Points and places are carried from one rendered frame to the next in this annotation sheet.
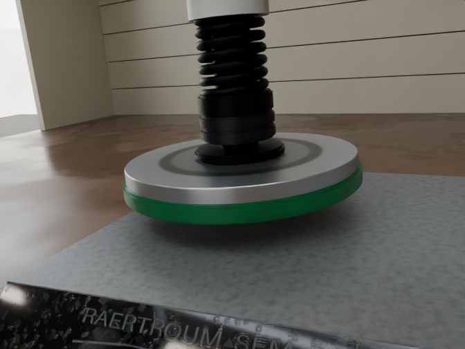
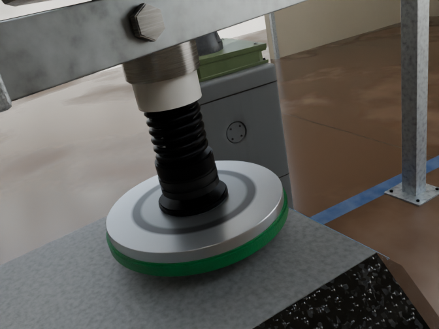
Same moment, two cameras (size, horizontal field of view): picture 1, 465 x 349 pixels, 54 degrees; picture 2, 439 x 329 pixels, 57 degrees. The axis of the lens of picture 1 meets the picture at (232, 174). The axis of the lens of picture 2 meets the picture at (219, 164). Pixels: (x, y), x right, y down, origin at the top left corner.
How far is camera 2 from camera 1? 0.78 m
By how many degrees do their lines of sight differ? 114
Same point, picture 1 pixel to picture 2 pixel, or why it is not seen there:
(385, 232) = (98, 281)
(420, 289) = (55, 261)
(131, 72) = not seen: outside the picture
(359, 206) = (139, 292)
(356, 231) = (114, 270)
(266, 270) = not seen: hidden behind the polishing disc
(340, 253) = (106, 253)
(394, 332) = (55, 242)
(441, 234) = (63, 301)
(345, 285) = (87, 243)
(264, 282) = not seen: hidden behind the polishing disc
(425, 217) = (83, 312)
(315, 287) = (97, 235)
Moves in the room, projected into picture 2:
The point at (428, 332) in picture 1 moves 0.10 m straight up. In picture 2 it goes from (44, 249) to (16, 185)
